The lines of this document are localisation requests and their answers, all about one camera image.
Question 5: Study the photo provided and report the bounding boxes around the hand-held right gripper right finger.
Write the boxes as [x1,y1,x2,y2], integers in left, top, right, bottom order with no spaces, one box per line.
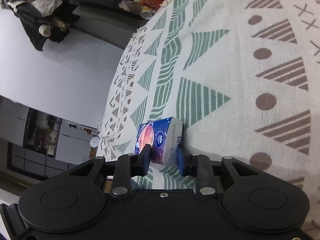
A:
[176,148,266,197]

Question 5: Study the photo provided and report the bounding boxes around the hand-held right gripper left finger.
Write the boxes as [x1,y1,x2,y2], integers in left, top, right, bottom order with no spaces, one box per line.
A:
[64,144,152,197]

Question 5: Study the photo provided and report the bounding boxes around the dark hanging clothes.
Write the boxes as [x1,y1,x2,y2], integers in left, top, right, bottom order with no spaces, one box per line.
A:
[14,0,81,52]

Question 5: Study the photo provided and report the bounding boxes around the kitchen cabinet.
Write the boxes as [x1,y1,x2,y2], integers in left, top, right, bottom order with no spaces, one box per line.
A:
[0,94,98,181]

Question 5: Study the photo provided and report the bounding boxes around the blue tissue pack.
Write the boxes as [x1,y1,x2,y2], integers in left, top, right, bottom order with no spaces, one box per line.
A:
[135,116,184,168]

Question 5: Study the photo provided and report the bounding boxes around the geometric patterned blanket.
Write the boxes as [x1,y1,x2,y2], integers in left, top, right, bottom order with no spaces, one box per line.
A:
[96,0,320,240]

